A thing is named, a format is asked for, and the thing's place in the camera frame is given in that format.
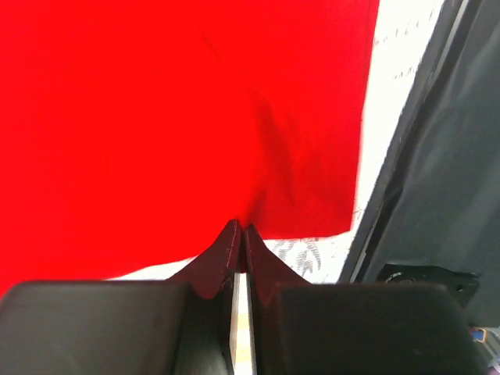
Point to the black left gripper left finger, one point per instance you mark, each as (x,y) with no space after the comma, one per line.
(181,325)

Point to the red t shirt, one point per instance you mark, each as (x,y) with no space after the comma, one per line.
(64,65)

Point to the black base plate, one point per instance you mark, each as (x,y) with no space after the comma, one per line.
(433,216)

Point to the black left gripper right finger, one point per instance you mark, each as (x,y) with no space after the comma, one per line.
(304,328)

